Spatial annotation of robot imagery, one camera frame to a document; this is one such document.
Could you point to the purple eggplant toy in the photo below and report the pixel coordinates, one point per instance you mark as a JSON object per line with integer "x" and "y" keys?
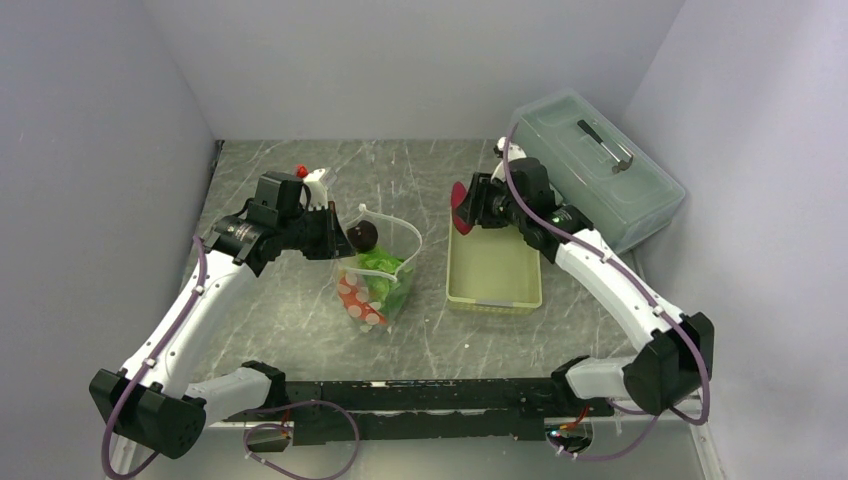
{"x": 462, "y": 221}

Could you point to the dark purple mangosteen toy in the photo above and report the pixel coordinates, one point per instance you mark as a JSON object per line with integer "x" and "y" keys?
{"x": 363, "y": 236}

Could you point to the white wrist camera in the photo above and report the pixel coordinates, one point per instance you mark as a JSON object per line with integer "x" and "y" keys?
{"x": 317, "y": 184}
{"x": 512, "y": 153}

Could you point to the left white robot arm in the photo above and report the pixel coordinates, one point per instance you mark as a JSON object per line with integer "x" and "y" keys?
{"x": 151, "y": 399}

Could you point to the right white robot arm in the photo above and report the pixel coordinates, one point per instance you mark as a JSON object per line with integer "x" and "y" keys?
{"x": 674, "y": 350}

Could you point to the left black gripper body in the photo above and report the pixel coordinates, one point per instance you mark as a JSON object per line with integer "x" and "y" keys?
{"x": 308, "y": 231}

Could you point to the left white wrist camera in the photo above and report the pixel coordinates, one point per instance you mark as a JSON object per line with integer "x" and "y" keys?
{"x": 317, "y": 184}

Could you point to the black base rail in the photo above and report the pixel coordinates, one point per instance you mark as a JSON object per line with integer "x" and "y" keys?
{"x": 335, "y": 411}

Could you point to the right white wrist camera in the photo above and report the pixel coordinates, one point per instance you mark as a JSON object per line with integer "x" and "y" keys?
{"x": 512, "y": 153}

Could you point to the green cabbage toy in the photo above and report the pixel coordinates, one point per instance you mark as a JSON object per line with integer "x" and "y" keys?
{"x": 391, "y": 293}

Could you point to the clear lidded storage box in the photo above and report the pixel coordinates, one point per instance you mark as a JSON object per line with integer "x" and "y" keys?
{"x": 627, "y": 207}

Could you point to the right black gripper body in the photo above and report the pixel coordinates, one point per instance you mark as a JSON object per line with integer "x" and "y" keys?
{"x": 501, "y": 211}

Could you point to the clear dotted zip bag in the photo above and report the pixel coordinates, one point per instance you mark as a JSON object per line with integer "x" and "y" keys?
{"x": 398, "y": 236}

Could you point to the pale green plastic basket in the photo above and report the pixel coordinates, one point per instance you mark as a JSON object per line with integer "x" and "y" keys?
{"x": 493, "y": 271}

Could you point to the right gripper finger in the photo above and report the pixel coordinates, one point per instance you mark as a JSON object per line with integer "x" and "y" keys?
{"x": 476, "y": 209}
{"x": 480, "y": 184}

